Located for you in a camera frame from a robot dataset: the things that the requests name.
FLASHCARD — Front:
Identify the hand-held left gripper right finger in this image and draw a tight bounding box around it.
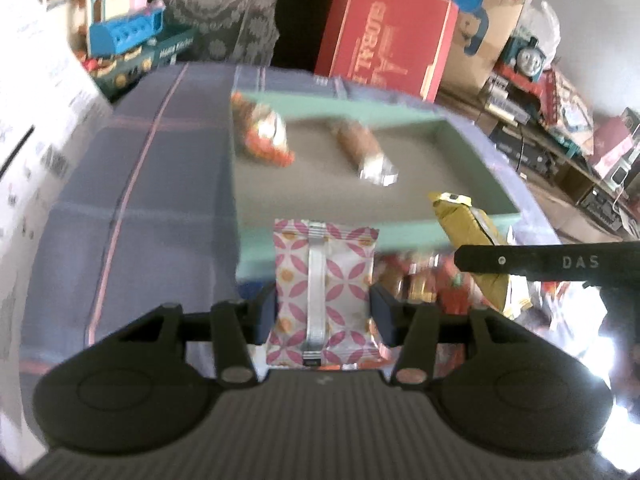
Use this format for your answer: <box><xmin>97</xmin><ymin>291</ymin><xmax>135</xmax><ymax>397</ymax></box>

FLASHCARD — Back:
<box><xmin>370</xmin><ymin>285</ymin><xmax>552</xmax><ymax>392</ymax></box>

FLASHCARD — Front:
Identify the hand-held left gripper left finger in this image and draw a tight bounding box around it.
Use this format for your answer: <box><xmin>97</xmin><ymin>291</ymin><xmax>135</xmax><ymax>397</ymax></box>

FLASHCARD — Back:
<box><xmin>87</xmin><ymin>287</ymin><xmax>279</xmax><ymax>392</ymax></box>

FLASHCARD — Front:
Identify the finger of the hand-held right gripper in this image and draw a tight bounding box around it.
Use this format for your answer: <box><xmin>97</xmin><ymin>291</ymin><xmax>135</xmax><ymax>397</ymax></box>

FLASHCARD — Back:
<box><xmin>454</xmin><ymin>241</ymin><xmax>640</xmax><ymax>287</ymax></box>

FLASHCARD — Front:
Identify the heap of mixed snack packets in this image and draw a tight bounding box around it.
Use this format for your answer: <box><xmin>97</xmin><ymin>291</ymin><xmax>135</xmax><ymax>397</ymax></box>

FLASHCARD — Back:
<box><xmin>372</xmin><ymin>252</ymin><xmax>568</xmax><ymax>333</ymax></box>

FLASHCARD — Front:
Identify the pink patterned snack packet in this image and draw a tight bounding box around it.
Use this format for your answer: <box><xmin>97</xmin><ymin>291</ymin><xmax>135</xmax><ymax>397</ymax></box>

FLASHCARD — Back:
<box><xmin>265</xmin><ymin>217</ymin><xmax>383</xmax><ymax>372</ymax></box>

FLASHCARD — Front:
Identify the yellow snack packet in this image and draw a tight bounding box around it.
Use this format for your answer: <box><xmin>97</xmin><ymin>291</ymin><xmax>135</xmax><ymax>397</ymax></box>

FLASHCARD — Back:
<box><xmin>427</xmin><ymin>191</ymin><xmax>533</xmax><ymax>321</ymax></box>

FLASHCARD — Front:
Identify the teal cardboard box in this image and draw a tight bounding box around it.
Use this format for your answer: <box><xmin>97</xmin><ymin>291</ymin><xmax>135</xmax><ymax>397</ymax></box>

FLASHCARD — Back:
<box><xmin>230</xmin><ymin>77</ymin><xmax>524</xmax><ymax>282</ymax></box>

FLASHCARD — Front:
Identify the brown tube snack packet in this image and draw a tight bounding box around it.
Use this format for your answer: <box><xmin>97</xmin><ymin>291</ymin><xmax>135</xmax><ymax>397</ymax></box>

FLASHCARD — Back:
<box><xmin>330</xmin><ymin>120</ymin><xmax>401</xmax><ymax>187</ymax></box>

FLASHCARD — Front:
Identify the orange snack packet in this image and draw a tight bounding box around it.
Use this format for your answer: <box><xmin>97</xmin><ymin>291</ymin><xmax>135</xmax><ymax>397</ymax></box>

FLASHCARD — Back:
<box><xmin>231</xmin><ymin>92</ymin><xmax>297</xmax><ymax>167</ymax></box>

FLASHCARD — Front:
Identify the wooden shelf with electronics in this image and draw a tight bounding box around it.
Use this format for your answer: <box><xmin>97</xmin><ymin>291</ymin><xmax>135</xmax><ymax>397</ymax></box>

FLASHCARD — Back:
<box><xmin>477</xmin><ymin>70</ymin><xmax>640</xmax><ymax>243</ymax></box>

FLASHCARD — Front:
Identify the pink box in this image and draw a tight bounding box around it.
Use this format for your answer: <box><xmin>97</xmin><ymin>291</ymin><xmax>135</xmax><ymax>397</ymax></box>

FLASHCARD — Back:
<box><xmin>589</xmin><ymin>114</ymin><xmax>637</xmax><ymax>172</ymax></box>

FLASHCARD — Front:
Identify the blue plaid blanket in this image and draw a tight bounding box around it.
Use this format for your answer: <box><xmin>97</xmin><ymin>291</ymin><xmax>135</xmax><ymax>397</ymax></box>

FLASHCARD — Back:
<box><xmin>20</xmin><ymin>62</ymin><xmax>568</xmax><ymax>413</ymax></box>

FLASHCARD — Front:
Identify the blue toy steam engine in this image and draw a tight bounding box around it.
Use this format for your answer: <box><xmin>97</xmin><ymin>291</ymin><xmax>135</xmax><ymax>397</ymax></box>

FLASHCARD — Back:
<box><xmin>501</xmin><ymin>35</ymin><xmax>547</xmax><ymax>82</ymax></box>

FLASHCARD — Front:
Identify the brown printed cardboard box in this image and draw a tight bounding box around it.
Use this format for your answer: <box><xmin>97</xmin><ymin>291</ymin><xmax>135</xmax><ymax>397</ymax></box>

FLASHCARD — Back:
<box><xmin>439</xmin><ymin>0</ymin><xmax>536</xmax><ymax>97</ymax></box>

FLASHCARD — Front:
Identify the white plastic bag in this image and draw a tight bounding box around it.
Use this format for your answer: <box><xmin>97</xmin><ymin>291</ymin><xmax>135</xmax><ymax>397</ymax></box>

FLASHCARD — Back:
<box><xmin>520</xmin><ymin>0</ymin><xmax>562</xmax><ymax>69</ymax></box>

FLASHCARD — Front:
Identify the large red cardboard box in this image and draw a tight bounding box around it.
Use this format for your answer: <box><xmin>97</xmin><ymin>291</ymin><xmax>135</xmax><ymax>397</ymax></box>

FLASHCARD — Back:
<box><xmin>315</xmin><ymin>0</ymin><xmax>459</xmax><ymax>104</ymax></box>

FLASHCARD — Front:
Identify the green toy box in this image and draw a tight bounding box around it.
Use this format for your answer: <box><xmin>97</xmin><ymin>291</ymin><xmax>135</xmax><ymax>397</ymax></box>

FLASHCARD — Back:
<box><xmin>92</xmin><ymin>27</ymin><xmax>197</xmax><ymax>102</ymax></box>

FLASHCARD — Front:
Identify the dark patterned cloth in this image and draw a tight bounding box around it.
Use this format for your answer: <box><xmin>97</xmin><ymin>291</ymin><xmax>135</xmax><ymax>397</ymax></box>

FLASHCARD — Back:
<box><xmin>160</xmin><ymin>0</ymin><xmax>282</xmax><ymax>69</ymax></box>

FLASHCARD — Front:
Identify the white printed poster board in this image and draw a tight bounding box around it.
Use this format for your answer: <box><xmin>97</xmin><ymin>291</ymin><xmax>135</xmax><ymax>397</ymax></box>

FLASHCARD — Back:
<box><xmin>0</xmin><ymin>0</ymin><xmax>114</xmax><ymax>266</ymax></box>

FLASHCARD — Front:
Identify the blue and pink toy train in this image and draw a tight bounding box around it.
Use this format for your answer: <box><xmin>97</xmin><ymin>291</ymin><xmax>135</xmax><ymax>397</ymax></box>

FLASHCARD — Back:
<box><xmin>82</xmin><ymin>0</ymin><xmax>167</xmax><ymax>59</ymax></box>

